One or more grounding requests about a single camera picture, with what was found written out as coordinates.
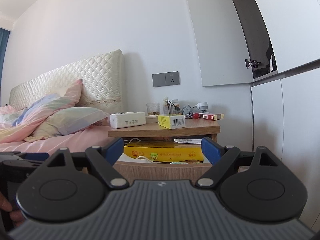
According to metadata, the white cloth bag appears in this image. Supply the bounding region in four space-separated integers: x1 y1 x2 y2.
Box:
118 153 159 164

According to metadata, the grey wall socket panel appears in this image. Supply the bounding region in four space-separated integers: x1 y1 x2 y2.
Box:
152 72 180 87

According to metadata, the metal door hinge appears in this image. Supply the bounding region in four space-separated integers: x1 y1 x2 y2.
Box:
245 59 261 69

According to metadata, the pastel striped pillow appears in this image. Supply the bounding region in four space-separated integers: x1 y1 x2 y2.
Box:
14 79 82 140

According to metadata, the large yellow flat box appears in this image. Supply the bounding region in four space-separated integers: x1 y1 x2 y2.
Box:
124 141 204 163

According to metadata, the clear drinking glass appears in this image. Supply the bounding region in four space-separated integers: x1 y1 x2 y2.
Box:
146 102 160 115

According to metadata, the white paper in drawer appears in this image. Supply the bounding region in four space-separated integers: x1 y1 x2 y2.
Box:
174 138 202 145

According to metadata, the wooden bedside cabinet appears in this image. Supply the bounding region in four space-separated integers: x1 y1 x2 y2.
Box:
108 119 220 142

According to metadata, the blue curtain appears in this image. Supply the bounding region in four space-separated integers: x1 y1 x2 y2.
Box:
0 27 11 81

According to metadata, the red cigarette box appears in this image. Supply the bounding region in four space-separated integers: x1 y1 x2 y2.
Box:
203 113 225 121

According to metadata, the cream quilted headboard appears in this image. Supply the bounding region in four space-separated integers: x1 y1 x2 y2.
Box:
9 49 126 114

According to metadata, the pink bed sheet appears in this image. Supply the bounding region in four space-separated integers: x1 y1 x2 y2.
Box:
1 117 112 155

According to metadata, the person's left hand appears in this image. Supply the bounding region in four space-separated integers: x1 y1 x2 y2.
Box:
0 193 25 227

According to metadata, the white wardrobe door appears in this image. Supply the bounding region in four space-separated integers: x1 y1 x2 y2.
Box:
187 0 253 87

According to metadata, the grey small figurine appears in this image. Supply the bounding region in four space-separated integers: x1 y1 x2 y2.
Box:
182 105 193 115

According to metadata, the pastel front pillow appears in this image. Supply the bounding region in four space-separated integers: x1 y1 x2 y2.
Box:
24 107 110 142

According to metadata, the small reed diffuser bottle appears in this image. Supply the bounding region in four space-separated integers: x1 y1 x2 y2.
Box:
163 96 171 115

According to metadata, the white charger plug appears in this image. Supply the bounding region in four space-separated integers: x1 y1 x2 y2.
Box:
195 102 208 112

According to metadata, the yellow medicine box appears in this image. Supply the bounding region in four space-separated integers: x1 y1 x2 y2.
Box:
158 115 185 129

